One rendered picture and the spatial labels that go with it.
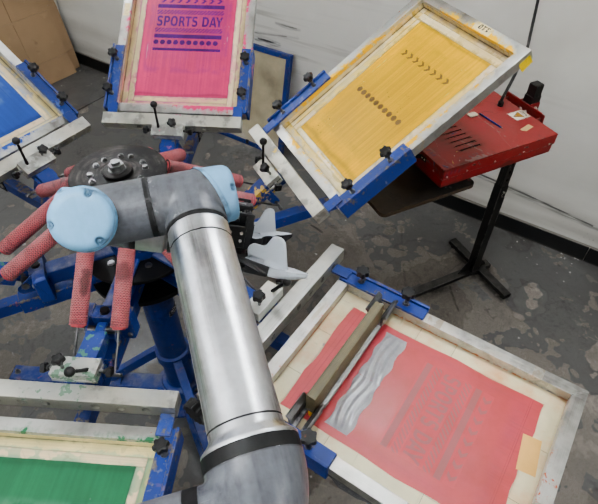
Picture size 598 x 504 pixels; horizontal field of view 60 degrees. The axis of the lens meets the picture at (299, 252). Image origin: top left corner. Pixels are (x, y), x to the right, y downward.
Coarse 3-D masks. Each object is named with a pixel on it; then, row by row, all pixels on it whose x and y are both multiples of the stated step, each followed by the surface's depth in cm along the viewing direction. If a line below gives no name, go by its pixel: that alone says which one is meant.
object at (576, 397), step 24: (336, 288) 169; (312, 312) 162; (456, 336) 156; (288, 360) 152; (504, 360) 150; (552, 384) 145; (576, 408) 140; (336, 456) 131; (552, 456) 131; (360, 480) 127; (552, 480) 127
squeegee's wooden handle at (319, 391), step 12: (372, 312) 154; (360, 324) 151; (372, 324) 153; (360, 336) 148; (348, 348) 145; (336, 360) 142; (348, 360) 146; (324, 372) 140; (336, 372) 140; (324, 384) 137; (312, 396) 135; (324, 396) 140; (312, 408) 137
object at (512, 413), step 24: (360, 312) 167; (336, 336) 160; (384, 336) 160; (360, 360) 154; (408, 360) 154; (432, 360) 154; (456, 360) 154; (384, 384) 149; (408, 384) 149; (480, 384) 149; (504, 408) 144; (528, 408) 144; (480, 432) 139; (504, 432) 139; (528, 432) 139; (504, 456) 134
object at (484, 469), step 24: (312, 384) 149; (384, 408) 144; (336, 432) 139; (360, 432) 139; (384, 456) 134; (480, 456) 134; (408, 480) 130; (432, 480) 130; (480, 480) 130; (504, 480) 130
